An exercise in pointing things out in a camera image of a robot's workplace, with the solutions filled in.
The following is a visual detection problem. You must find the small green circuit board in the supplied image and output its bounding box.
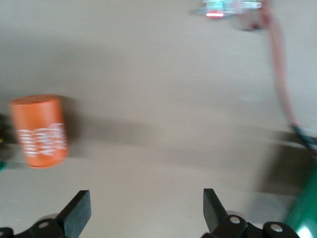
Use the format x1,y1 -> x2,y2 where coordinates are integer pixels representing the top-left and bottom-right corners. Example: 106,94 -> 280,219
190,0 -> 263,19

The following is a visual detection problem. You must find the green conveyor belt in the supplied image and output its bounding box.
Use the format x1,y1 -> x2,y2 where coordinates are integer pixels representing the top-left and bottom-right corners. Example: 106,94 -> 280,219
257,128 -> 317,238

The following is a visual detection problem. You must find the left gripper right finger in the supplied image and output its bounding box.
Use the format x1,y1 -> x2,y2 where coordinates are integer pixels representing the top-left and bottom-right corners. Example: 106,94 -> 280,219
203,188 -> 248,238

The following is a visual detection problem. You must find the orange cylinder white print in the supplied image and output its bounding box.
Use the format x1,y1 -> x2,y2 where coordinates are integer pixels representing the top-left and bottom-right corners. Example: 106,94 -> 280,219
8,94 -> 70,169

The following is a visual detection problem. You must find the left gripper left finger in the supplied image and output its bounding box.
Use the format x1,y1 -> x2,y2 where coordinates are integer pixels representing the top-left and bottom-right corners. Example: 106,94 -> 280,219
29,190 -> 92,238

